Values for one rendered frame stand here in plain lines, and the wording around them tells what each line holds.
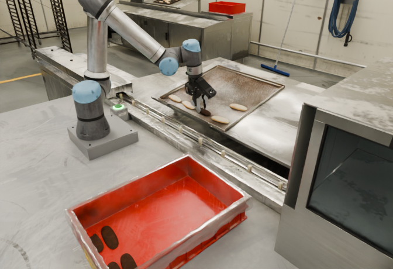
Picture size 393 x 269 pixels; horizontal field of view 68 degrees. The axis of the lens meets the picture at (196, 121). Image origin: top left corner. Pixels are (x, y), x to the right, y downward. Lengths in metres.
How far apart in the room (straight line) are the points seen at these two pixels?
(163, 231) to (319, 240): 0.46
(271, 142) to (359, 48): 3.66
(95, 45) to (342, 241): 1.15
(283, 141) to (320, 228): 0.56
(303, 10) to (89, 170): 4.37
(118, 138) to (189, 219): 0.54
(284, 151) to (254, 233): 0.40
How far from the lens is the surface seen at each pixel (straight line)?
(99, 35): 1.36
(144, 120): 1.52
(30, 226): 1.14
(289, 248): 0.92
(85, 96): 1.30
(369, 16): 4.74
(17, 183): 1.34
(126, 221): 1.04
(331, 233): 0.80
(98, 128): 1.36
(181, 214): 1.03
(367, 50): 4.79
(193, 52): 1.32
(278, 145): 1.27
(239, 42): 4.98
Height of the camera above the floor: 1.57
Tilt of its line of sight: 29 degrees down
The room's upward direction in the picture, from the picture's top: straight up
